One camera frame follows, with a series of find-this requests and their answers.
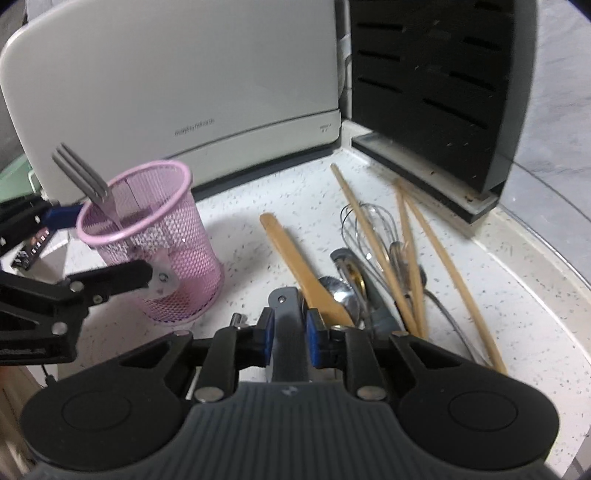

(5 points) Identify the wooden spatula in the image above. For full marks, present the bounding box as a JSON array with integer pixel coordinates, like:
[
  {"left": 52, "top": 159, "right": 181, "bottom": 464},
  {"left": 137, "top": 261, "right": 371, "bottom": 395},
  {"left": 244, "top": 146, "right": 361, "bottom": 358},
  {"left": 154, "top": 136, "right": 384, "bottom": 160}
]
[{"left": 259, "top": 212, "right": 355, "bottom": 329}]

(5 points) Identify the pale green object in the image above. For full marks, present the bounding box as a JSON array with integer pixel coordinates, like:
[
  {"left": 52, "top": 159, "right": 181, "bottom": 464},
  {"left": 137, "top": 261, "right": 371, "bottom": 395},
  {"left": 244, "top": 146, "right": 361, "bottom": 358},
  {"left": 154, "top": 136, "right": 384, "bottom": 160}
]
[{"left": 0, "top": 157, "right": 38, "bottom": 206}]

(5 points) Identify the metal spoon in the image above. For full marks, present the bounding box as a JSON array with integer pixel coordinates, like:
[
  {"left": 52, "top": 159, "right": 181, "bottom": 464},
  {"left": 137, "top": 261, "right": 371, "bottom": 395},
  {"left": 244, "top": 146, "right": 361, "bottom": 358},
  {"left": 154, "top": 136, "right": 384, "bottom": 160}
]
[
  {"left": 318, "top": 275, "right": 365, "bottom": 326},
  {"left": 389, "top": 240, "right": 485, "bottom": 365}
]

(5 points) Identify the metal fork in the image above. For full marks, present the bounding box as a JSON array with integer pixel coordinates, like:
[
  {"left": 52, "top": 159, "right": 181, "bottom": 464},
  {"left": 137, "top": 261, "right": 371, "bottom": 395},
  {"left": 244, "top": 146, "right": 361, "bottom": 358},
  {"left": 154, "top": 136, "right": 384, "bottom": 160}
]
[{"left": 52, "top": 143, "right": 125, "bottom": 232}]

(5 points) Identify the grey metal tool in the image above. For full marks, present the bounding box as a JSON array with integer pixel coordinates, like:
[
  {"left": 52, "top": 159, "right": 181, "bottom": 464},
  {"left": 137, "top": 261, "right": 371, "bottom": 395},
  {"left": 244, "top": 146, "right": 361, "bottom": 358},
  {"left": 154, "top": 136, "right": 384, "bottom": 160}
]
[{"left": 269, "top": 286, "right": 309, "bottom": 384}]

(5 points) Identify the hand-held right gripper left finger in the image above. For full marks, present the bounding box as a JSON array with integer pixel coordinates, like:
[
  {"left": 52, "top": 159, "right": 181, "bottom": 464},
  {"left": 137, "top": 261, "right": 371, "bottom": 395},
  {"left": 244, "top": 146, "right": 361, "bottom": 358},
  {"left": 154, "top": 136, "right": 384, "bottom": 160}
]
[{"left": 120, "top": 307, "right": 278, "bottom": 402}]

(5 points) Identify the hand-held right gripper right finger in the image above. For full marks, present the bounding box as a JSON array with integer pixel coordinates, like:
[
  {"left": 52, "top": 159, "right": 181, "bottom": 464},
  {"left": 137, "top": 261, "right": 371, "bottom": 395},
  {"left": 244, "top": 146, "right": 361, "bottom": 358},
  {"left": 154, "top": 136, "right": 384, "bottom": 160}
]
[{"left": 306, "top": 308, "right": 462, "bottom": 401}]

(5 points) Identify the wooden chopstick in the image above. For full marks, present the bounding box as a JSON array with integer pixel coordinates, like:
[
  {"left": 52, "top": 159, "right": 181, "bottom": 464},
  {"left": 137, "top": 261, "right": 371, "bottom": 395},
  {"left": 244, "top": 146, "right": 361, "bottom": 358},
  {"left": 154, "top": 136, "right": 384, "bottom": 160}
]
[
  {"left": 399, "top": 181, "right": 509, "bottom": 376},
  {"left": 331, "top": 163, "right": 421, "bottom": 337},
  {"left": 396, "top": 179, "right": 428, "bottom": 339}
]

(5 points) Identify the grey peeler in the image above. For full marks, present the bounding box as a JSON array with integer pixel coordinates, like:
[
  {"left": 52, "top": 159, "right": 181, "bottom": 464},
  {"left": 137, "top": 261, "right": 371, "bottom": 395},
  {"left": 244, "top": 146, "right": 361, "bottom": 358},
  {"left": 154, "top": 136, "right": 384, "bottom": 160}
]
[{"left": 329, "top": 248, "right": 403, "bottom": 334}]

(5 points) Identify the black slotted knife block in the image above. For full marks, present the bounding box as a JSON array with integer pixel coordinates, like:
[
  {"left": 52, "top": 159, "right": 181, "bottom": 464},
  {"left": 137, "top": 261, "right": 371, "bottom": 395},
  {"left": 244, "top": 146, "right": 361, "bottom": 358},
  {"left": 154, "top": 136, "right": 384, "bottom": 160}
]
[{"left": 346, "top": 0, "right": 539, "bottom": 227}]

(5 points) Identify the pink mesh utensil holder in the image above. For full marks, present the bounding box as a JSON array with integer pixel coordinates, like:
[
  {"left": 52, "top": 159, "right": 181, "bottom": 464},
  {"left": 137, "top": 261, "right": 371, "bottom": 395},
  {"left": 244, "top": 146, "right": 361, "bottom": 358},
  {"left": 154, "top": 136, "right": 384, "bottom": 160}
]
[{"left": 75, "top": 160, "right": 225, "bottom": 324}]

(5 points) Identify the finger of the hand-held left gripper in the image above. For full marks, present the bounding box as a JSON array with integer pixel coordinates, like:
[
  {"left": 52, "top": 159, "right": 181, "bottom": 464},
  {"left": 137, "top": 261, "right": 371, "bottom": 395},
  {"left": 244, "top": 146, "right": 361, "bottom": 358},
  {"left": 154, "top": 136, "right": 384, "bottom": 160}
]
[
  {"left": 0, "top": 194, "right": 85, "bottom": 254},
  {"left": 0, "top": 260, "right": 154, "bottom": 334}
]

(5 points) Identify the white kitchen appliance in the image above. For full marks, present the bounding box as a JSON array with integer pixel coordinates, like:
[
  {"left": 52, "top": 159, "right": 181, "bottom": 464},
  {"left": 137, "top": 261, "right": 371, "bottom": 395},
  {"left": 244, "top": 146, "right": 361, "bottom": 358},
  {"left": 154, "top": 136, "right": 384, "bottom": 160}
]
[{"left": 0, "top": 0, "right": 342, "bottom": 204}]

